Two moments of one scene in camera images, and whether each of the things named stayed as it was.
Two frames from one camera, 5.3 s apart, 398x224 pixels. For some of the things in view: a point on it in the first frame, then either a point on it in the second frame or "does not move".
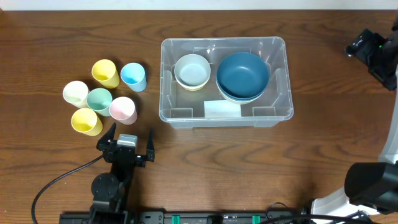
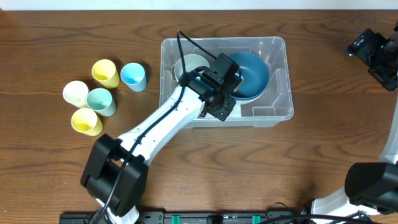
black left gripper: x=125 y=154 -> x=234 y=79
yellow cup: x=104 y=71 does not move
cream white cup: x=76 y=92 does not move
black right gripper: x=363 y=45 does not move
